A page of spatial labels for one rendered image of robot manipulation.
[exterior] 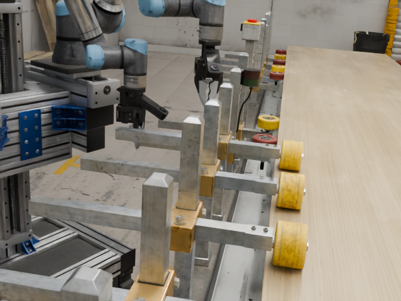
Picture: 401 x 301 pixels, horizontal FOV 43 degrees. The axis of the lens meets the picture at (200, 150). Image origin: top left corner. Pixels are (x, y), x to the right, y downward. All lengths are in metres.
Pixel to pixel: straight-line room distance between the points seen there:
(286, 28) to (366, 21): 1.36
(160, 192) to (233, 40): 8.77
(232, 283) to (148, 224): 0.72
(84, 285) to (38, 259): 1.83
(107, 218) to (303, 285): 0.37
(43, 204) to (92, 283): 0.56
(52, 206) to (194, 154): 0.29
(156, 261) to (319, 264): 0.36
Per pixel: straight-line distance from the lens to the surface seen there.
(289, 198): 1.13
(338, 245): 1.05
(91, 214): 0.97
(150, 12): 1.54
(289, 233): 0.90
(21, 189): 2.10
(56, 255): 2.30
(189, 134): 0.90
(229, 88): 1.38
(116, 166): 1.20
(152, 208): 0.68
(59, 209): 0.99
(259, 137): 1.64
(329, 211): 1.19
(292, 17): 9.35
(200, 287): 1.22
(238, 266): 1.46
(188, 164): 0.92
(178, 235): 0.90
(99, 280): 0.46
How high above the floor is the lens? 1.38
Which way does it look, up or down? 19 degrees down
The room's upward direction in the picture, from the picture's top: 4 degrees clockwise
